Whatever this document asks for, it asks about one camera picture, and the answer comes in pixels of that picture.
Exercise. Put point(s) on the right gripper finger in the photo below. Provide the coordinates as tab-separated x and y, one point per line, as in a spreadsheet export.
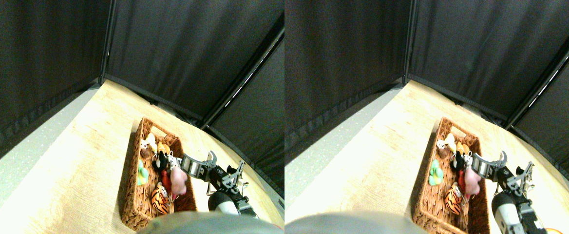
483	167
193	166
212	159
503	160

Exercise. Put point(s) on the white black-spotted plush toy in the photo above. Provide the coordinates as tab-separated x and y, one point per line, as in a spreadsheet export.
469	159
173	159

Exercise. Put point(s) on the pink plush toy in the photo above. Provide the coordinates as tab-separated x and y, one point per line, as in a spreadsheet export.
178	179
472	179

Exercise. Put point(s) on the red plush toy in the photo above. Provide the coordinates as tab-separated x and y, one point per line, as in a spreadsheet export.
166	179
461	179

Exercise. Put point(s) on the black and white plush toy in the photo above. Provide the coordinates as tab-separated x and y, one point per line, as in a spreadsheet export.
457	161
160	161

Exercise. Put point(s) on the orange plush toy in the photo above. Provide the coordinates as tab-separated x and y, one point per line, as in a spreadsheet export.
462	147
163	147

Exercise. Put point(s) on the brown plush toy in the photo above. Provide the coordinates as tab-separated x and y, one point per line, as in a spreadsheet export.
145	149
441	147

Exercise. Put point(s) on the large green plush toy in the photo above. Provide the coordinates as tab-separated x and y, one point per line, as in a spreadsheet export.
435	174
142	174

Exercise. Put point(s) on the tiger striped plush toy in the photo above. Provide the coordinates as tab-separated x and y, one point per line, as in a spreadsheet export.
160	198
454	198

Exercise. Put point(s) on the brown wicker basket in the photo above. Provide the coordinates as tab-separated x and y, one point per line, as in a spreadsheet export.
428	204
136	204

